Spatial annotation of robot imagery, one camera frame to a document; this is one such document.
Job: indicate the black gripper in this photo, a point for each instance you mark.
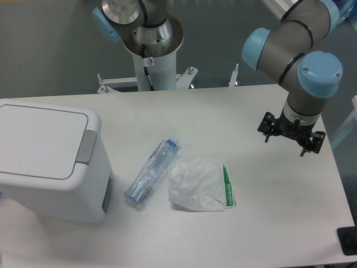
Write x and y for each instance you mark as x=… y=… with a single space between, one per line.
x=308 y=140

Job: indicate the white push-top trash can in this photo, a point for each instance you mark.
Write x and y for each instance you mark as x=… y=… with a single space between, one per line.
x=53 y=160

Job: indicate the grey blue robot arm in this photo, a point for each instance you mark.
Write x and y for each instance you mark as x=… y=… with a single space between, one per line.
x=286 y=56

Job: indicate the white green plastic bag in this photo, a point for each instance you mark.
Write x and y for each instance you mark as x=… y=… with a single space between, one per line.
x=200 y=185

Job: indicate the black clamp at table edge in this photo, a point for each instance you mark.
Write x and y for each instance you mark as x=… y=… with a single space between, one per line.
x=347 y=239

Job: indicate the blue plastic bag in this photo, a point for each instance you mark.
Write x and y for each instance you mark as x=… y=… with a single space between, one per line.
x=347 y=10

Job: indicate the crushed clear plastic bottle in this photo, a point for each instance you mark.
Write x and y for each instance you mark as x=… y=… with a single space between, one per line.
x=151 y=172

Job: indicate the white frame at right edge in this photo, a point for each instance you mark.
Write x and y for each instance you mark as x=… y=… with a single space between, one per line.
x=345 y=128

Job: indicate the white metal base frame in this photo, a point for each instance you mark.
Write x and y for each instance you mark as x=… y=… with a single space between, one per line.
x=183 y=81

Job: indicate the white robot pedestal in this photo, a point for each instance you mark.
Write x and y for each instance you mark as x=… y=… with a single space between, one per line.
x=154 y=50

